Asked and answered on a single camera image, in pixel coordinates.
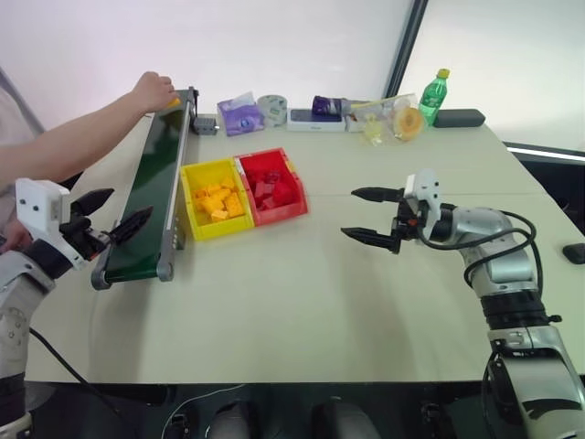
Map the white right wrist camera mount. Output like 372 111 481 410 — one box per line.
403 167 442 230

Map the thin white cable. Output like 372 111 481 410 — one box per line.
167 382 248 424

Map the large red building block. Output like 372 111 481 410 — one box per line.
271 179 299 208

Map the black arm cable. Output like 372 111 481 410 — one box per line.
419 209 546 294
27 326 141 439

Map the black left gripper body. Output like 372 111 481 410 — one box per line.
58 204 113 262

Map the black computer mouse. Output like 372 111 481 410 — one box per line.
561 242 585 266

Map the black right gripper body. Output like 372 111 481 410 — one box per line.
389 187 430 255

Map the purple foil packet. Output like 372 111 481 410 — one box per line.
311 95 349 117

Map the round orange bread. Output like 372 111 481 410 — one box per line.
391 105 426 143

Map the clear bottle with yellow liquid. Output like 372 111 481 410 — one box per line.
362 116 386 147

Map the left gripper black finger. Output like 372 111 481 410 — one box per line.
71 187 115 219
109 205 154 250

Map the yellow plastic bin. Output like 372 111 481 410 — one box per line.
179 157 255 242

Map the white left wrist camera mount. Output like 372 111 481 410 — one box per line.
15 178 90 271

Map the flat white box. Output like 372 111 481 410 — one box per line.
286 107 346 134

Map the person's white shirt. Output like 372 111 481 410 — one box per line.
0 67 47 225

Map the clear plastic bag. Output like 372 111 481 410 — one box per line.
346 92 427 148

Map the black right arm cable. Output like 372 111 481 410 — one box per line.
419 209 546 294

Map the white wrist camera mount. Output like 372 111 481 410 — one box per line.
403 167 442 230
15 178 90 271

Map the dark window frame post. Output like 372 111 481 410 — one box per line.
385 0 431 100

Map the green conveyor belt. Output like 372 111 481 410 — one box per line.
90 86 201 292

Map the green plastic bottle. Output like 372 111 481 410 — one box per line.
417 68 452 128

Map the grey tape roll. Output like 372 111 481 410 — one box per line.
256 93 290 129

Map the person's bare left hand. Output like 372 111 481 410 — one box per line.
0 220 34 252

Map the person's bare right hand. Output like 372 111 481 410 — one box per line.
129 70 177 114

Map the purple tissue pack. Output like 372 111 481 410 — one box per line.
216 91 267 137

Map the large yellow building block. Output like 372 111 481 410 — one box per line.
223 191 244 219

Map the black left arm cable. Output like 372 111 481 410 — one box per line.
27 326 141 439

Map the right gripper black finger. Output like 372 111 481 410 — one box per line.
350 185 407 205
340 226 402 255

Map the long black case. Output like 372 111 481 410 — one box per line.
432 108 487 130

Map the red plastic bin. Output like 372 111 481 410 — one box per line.
233 146 311 228

